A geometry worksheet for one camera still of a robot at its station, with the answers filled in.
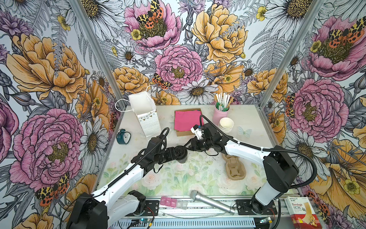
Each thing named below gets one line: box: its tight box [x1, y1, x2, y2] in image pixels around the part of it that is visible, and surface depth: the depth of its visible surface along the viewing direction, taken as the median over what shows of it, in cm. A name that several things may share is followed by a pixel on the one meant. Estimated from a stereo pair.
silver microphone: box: [190, 190, 236, 216], surface depth 76 cm
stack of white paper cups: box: [218, 116, 235, 134], surface depth 93 cm
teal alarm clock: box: [115, 128, 132, 146], surface depth 98 cm
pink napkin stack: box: [174, 110, 204, 132], surface depth 113 cm
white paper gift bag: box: [114, 85, 162, 138], surface depth 94 cm
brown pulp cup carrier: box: [222, 154, 247, 181], surface depth 85 cm
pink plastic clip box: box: [159, 196, 188, 210], surface depth 76 cm
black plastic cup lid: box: [174, 145, 188, 160], surface depth 82 cm
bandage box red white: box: [284, 196, 323, 229], surface depth 71 cm
